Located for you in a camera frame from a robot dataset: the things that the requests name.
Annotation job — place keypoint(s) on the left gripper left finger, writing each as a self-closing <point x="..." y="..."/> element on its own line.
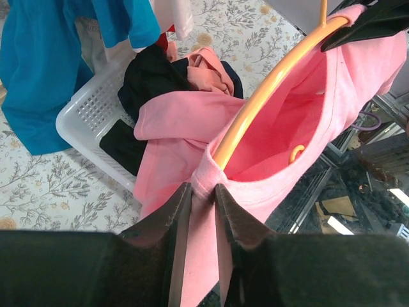
<point x="141" y="266"/>

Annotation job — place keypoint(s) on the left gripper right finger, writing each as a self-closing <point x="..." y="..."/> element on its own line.
<point x="259" y="267"/>

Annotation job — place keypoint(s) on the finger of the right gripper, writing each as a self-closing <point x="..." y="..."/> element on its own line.
<point x="381" y="19"/>

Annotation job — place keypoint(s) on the orange hanger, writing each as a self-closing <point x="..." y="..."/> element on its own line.
<point x="269" y="85"/>

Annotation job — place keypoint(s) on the pink t shirt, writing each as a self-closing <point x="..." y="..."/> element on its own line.
<point x="321" y="97"/>

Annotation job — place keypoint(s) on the white t shirt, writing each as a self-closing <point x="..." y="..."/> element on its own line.
<point x="96" y="55"/>

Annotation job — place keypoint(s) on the red hanging t shirt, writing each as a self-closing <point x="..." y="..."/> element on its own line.
<point x="162" y="42"/>

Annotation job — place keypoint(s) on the teal t shirt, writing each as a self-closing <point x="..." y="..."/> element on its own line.
<point x="41" y="61"/>

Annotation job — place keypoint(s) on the floral mat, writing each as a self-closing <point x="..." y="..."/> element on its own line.
<point x="64" y="191"/>

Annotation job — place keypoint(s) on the white laundry basket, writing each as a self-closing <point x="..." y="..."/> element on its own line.
<point x="91" y="113"/>

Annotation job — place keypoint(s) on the peach garment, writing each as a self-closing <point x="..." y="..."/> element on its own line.
<point x="206" y="72"/>

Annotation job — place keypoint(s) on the black garment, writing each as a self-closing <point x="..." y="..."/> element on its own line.
<point x="149" y="75"/>

